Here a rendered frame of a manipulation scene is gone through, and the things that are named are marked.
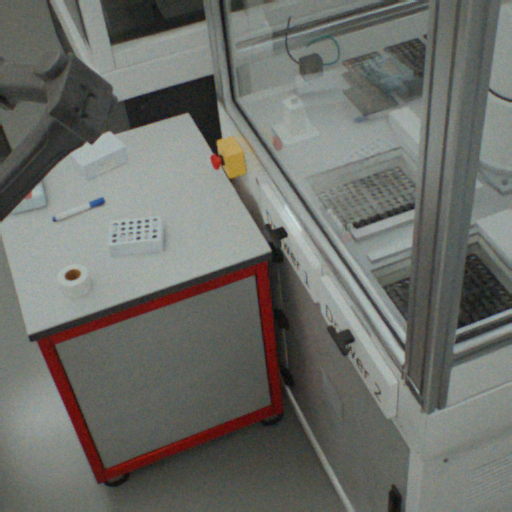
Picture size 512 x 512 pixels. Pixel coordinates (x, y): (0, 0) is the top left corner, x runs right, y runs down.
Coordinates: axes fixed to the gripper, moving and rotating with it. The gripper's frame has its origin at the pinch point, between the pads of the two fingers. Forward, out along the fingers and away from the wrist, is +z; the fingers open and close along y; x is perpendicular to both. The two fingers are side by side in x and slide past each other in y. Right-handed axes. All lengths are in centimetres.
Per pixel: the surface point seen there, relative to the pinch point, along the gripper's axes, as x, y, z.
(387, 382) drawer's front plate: 61, 9, 44
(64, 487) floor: -47, -45, 95
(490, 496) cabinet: 73, -10, 85
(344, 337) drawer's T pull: 54, -1, 39
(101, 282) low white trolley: -3.8, -27.7, 28.6
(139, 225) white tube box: 4.0, -40.7, 20.9
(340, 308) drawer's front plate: 53, -5, 35
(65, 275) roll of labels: -9.8, -24.3, 24.1
